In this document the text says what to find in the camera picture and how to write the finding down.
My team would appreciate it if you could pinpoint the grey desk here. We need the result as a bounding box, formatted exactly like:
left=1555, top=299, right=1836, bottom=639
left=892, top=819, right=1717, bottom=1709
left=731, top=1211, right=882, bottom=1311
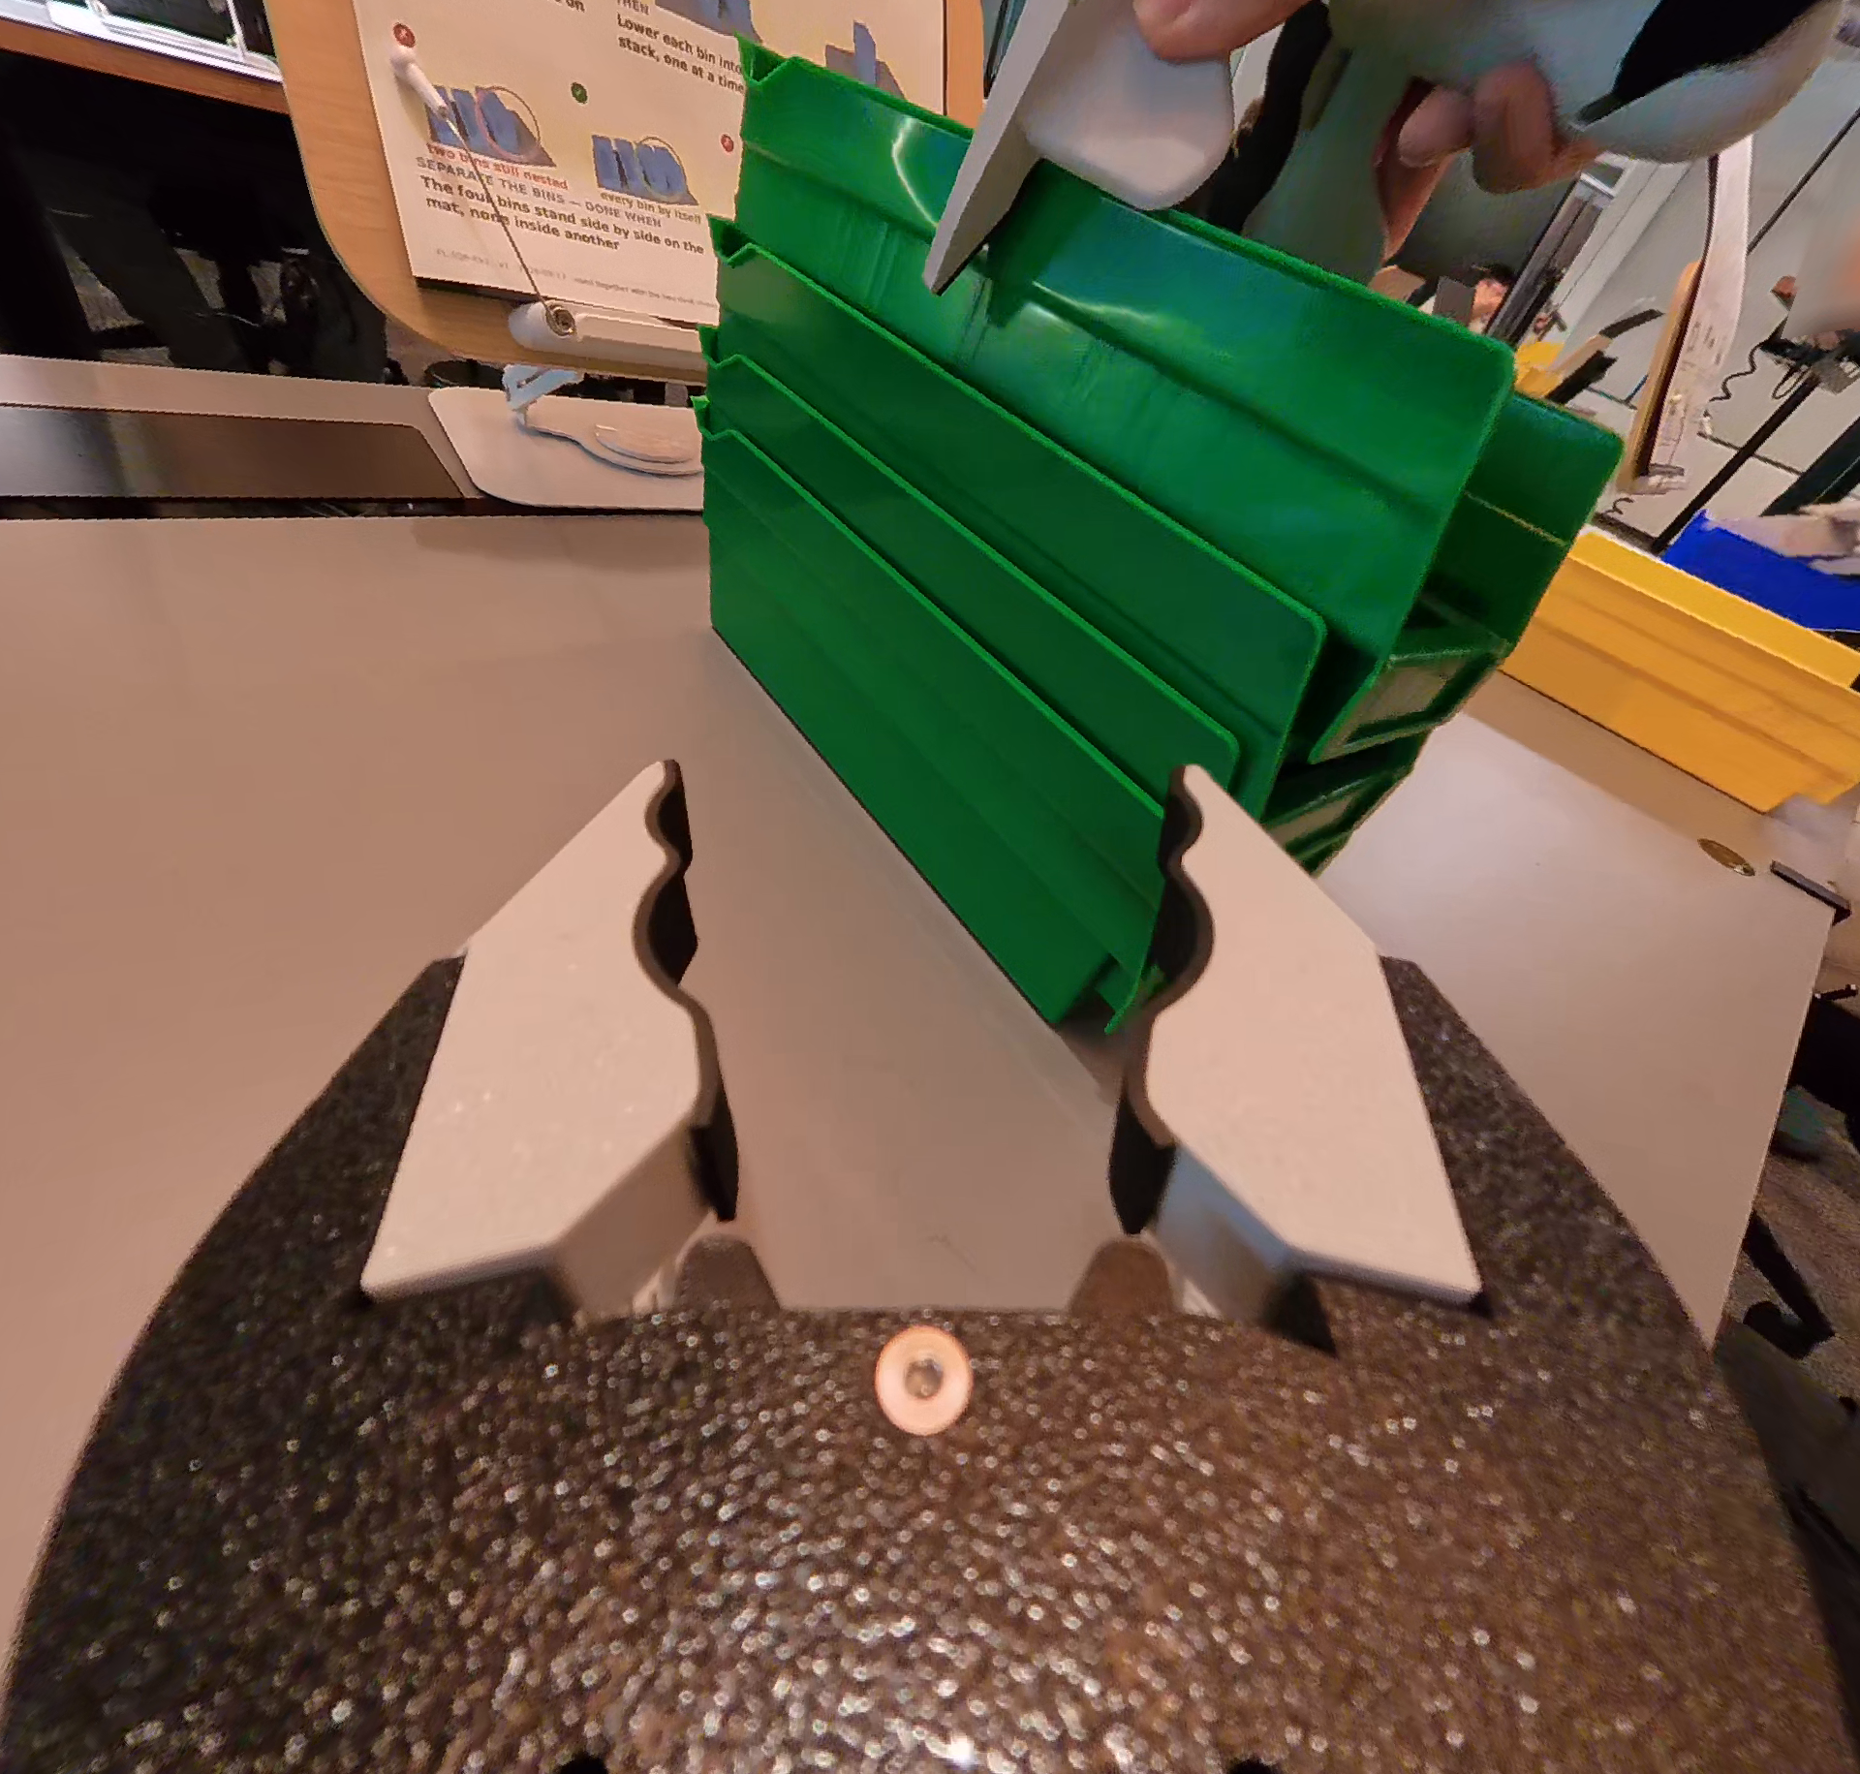
left=0, top=352, right=1840, bottom=1646

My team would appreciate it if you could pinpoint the wooden board stand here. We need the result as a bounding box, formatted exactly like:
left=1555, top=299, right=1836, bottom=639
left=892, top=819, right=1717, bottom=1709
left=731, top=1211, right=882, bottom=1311
left=238, top=0, right=990, bottom=385

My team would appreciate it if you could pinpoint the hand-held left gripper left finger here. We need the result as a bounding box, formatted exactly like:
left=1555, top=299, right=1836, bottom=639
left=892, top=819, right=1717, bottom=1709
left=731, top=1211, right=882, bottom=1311
left=358, top=761, right=742, bottom=1324

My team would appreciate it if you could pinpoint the blue plastic bin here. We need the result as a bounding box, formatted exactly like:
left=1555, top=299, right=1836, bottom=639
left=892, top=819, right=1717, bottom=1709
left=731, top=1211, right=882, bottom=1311
left=1663, top=517, right=1860, bottom=627

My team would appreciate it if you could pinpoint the wooden table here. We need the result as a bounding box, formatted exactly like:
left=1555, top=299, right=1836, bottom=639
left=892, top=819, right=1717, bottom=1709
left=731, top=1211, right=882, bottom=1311
left=0, top=17, right=293, bottom=112

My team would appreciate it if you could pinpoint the printed instruction sheet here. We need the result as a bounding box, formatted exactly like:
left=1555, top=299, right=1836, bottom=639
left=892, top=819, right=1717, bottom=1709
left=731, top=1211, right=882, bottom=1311
left=331, top=0, right=955, bottom=323

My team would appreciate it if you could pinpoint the white stand base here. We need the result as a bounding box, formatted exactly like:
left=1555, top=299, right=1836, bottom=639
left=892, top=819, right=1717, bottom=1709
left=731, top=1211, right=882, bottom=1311
left=428, top=364, right=714, bottom=514

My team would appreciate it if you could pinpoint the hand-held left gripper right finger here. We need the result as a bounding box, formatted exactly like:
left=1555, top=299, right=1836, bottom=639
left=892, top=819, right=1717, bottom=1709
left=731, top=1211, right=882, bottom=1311
left=1108, top=763, right=1487, bottom=1326

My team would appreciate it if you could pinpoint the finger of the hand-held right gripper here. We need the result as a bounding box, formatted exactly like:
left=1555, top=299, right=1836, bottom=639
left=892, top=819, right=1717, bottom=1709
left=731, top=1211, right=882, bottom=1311
left=922, top=0, right=1240, bottom=297

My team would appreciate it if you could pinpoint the green plastic bin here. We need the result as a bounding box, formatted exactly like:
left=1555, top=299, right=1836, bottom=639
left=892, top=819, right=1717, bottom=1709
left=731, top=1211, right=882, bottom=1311
left=696, top=401, right=1361, bottom=1038
left=701, top=351, right=1398, bottom=861
left=709, top=217, right=1441, bottom=823
left=730, top=37, right=1628, bottom=769

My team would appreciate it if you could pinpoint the yellow plastic bin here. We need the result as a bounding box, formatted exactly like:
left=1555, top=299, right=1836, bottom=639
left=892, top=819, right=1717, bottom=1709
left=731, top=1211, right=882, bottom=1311
left=1504, top=531, right=1860, bottom=811

